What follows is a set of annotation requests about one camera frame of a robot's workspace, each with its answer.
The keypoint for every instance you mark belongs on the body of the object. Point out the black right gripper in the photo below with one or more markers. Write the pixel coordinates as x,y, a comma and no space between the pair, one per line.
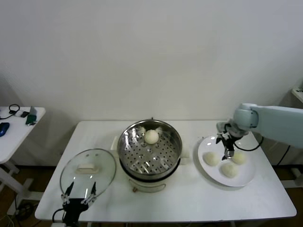
229,138

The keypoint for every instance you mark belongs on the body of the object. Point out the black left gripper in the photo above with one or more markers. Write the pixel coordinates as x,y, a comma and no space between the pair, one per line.
74,208

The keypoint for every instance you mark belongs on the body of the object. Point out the white steamed baozi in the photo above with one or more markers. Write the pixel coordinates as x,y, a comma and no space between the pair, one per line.
211,158
229,169
239,158
151,137

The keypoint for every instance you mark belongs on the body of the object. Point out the round glass pot lid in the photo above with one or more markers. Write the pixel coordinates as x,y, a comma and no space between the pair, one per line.
99,170

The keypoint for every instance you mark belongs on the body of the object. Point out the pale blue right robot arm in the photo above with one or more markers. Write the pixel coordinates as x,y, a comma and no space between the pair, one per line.
272,123

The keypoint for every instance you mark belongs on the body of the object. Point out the perforated steel steamer basket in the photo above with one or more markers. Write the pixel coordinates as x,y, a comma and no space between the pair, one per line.
165,151

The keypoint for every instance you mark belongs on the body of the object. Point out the large white plate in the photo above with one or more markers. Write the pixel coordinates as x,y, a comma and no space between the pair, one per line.
213,175

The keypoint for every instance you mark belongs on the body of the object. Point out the white furniture foot bar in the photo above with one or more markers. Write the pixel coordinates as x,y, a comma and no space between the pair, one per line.
296,176

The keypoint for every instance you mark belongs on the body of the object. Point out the white side table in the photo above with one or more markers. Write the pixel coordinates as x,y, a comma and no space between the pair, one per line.
14,142

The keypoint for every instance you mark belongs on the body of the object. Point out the white side cabinet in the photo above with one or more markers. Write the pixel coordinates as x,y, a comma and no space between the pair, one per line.
297,95

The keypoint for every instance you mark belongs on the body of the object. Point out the green flat item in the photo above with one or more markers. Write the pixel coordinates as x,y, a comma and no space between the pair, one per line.
30,119

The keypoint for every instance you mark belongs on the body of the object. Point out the small dark green object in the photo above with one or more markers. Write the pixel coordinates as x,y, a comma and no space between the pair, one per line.
299,89

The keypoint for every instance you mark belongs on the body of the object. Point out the grey upright stand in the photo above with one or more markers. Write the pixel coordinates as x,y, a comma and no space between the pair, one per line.
33,110

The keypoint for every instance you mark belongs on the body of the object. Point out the small black device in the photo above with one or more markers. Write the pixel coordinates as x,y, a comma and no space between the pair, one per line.
23,114

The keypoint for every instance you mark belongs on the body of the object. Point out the blue computer mouse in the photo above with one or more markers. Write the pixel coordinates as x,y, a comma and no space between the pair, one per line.
3,129

